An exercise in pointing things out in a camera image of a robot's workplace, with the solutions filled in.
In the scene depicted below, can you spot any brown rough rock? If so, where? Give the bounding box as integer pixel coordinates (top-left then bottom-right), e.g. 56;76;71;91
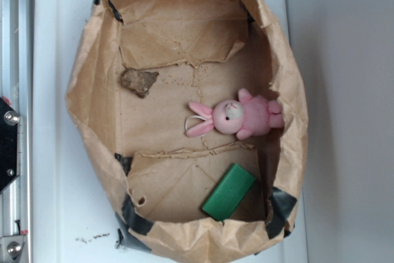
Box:
120;68;159;99

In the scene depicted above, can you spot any brown paper-lined cardboard box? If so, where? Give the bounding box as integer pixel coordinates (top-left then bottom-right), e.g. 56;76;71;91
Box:
66;0;308;262

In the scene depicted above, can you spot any pink plush bunny toy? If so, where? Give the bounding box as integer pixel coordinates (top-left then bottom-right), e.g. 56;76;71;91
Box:
185;88;284;140

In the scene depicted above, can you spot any green rectangular block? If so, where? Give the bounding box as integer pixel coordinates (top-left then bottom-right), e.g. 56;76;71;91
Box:
201;163;256;221

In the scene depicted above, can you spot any black metal bracket plate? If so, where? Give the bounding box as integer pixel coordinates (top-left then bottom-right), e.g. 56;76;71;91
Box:
0;97;20;193

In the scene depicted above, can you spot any silver aluminium frame rail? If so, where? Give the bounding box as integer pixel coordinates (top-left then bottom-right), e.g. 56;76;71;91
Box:
1;0;34;262

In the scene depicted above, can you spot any silver corner bracket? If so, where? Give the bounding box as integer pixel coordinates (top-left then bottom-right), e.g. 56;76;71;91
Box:
1;235;26;263

